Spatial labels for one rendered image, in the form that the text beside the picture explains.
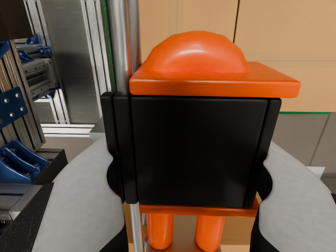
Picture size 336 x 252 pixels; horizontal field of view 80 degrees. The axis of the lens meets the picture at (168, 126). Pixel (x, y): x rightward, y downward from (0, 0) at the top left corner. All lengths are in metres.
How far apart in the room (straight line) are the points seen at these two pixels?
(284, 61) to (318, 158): 1.20
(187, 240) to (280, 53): 0.76
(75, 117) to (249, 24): 1.05
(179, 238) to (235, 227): 0.29
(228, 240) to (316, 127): 1.43
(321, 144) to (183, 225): 1.73
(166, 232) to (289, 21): 0.78
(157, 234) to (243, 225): 0.33
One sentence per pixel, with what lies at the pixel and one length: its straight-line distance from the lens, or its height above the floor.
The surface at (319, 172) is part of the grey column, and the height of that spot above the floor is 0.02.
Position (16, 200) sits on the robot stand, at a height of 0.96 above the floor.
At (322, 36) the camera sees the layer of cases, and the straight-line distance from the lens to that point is 0.92.
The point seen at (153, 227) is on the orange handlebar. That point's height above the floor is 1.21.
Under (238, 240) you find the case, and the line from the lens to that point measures 0.46.
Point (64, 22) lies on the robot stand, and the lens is 1.23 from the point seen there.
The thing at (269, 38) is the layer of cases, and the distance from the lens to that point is 0.84.
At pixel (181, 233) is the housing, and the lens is 0.20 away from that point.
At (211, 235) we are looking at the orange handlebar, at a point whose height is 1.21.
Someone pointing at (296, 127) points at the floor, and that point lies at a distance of 1.71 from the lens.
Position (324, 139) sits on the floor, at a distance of 1.87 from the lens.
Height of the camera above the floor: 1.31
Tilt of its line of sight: 63 degrees down
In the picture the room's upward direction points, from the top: 176 degrees counter-clockwise
